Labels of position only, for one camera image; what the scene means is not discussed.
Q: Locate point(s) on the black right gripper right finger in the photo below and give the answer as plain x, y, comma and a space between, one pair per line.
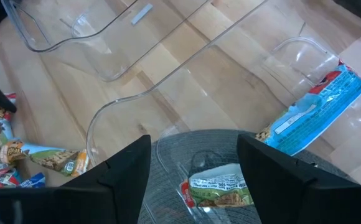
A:
292, 193

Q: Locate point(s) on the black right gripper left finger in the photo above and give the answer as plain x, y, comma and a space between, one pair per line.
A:
90, 202

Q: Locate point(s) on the dark blue green granola bar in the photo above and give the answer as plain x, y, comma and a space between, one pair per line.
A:
311, 121
32, 181

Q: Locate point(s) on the red green granola bar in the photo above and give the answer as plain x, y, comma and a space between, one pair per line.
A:
221, 186

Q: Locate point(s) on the light blue orange granola bar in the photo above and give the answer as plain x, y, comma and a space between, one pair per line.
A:
53, 158

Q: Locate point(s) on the red white granola bar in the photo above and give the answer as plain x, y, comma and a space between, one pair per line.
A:
0, 180

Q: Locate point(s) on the grey round woven placemat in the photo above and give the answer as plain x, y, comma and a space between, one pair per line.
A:
174, 161

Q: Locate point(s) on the clear plastic bin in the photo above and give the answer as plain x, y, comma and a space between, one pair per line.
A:
105, 46
218, 93

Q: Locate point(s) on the white tape strip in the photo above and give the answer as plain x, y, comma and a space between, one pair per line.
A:
141, 14

